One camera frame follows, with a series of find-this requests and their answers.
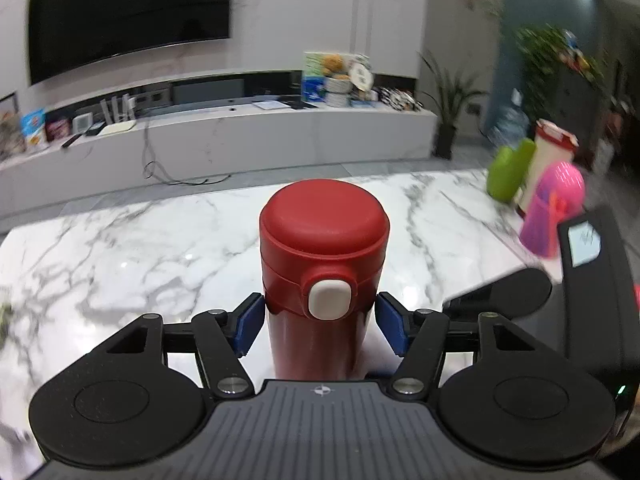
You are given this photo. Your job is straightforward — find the black power cable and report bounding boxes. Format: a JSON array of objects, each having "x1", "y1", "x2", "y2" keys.
[{"x1": 141, "y1": 117, "x2": 232, "y2": 186}]

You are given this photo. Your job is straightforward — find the grey woven basket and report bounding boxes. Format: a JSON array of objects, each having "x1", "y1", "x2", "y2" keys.
[{"x1": 324, "y1": 76, "x2": 353, "y2": 108}]

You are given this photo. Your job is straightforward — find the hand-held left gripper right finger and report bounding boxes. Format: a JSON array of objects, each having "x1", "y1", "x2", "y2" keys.
[{"x1": 375, "y1": 291, "x2": 538, "y2": 397}]

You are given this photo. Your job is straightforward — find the leafy green trailing plant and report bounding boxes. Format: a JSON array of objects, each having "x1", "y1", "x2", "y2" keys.
[{"x1": 515, "y1": 25, "x2": 566, "y2": 126}]

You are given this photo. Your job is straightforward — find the dark grey cabinet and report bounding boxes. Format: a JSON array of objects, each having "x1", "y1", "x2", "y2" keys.
[{"x1": 520, "y1": 60, "x2": 621, "y2": 161}]

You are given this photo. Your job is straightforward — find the white marble television cabinet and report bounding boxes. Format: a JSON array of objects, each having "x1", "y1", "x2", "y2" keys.
[{"x1": 0, "y1": 71, "x2": 438, "y2": 211}]

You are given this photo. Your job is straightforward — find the blue snack bag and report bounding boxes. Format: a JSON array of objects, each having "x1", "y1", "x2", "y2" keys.
[{"x1": 20, "y1": 107, "x2": 48, "y2": 150}]

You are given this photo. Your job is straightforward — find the orange marker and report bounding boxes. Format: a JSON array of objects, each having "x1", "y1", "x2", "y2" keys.
[{"x1": 547, "y1": 194, "x2": 568, "y2": 231}]

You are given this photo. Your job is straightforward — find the white jar with red lid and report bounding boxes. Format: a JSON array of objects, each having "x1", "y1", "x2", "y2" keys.
[{"x1": 515, "y1": 119, "x2": 581, "y2": 218}]

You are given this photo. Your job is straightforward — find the green and blue painting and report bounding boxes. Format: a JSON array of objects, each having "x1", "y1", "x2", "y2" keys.
[{"x1": 302, "y1": 51, "x2": 331, "y2": 106}]

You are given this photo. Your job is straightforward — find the black and white plush toys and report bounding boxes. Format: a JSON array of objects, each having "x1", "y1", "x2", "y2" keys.
[{"x1": 377, "y1": 86, "x2": 423, "y2": 112}]

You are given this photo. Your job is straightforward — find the pink translucent cup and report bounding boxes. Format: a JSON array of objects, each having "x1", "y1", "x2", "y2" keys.
[{"x1": 519, "y1": 161, "x2": 586, "y2": 259}]

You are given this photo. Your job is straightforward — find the round white hand fan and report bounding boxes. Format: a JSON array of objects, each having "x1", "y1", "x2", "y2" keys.
[{"x1": 347, "y1": 57, "x2": 375, "y2": 93}]

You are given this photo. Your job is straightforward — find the grey printed photo card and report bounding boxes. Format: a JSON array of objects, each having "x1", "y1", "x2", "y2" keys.
[{"x1": 0, "y1": 112, "x2": 26, "y2": 158}]

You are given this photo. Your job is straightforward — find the white wireless router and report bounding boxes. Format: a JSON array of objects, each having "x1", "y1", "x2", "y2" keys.
[{"x1": 100, "y1": 92, "x2": 138, "y2": 136}]

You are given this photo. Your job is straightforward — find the red thermos bottle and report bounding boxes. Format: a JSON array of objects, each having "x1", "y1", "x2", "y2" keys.
[{"x1": 258, "y1": 179, "x2": 391, "y2": 381}]

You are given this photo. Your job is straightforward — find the black wall television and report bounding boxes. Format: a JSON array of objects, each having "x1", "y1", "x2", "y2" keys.
[{"x1": 27, "y1": 0, "x2": 235, "y2": 86}]

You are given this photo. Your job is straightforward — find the clear water jug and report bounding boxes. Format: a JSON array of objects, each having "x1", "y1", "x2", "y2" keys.
[{"x1": 492, "y1": 105, "x2": 531, "y2": 148}]

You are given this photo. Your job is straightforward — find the brown teddy bear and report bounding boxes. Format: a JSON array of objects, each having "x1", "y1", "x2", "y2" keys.
[{"x1": 320, "y1": 54, "x2": 348, "y2": 78}]

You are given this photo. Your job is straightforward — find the long-leaf potted plant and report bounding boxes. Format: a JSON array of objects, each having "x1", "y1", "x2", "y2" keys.
[{"x1": 417, "y1": 50, "x2": 488, "y2": 161}]

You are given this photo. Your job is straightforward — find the row of colourful figurines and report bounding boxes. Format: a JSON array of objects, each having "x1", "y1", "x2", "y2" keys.
[{"x1": 560, "y1": 30, "x2": 606, "y2": 78}]

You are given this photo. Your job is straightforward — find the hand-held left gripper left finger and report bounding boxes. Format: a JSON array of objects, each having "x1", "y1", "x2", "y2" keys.
[{"x1": 105, "y1": 292, "x2": 264, "y2": 397}]

